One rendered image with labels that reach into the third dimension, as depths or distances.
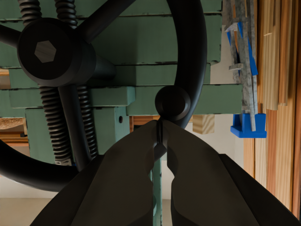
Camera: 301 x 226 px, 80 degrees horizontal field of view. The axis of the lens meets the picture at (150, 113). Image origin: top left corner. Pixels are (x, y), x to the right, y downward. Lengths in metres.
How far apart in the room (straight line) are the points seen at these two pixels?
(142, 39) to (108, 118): 0.17
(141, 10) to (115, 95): 0.18
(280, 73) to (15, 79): 1.58
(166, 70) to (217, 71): 2.56
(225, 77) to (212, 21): 2.57
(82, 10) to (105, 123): 0.23
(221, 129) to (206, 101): 2.64
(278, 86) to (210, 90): 1.31
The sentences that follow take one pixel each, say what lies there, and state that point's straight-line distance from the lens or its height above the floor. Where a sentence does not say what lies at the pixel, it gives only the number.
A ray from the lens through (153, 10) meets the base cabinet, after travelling 0.39.
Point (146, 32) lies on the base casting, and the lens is 0.37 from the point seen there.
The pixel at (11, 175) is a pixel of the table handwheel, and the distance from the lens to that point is 0.24.
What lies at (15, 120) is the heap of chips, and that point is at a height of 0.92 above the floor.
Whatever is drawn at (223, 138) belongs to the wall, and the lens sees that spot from 3.06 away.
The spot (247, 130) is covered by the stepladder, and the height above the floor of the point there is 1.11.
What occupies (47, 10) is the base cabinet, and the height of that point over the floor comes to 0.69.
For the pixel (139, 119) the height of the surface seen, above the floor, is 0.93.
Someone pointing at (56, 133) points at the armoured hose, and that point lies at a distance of 0.29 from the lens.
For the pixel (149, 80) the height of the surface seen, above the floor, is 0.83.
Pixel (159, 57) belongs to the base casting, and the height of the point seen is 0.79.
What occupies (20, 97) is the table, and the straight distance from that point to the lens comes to 0.33.
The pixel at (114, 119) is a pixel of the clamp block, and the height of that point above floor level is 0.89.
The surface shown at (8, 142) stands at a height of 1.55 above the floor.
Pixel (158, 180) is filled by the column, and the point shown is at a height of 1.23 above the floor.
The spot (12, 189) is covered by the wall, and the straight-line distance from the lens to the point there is 4.14.
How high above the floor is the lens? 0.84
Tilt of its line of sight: 8 degrees up
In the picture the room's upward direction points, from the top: 179 degrees clockwise
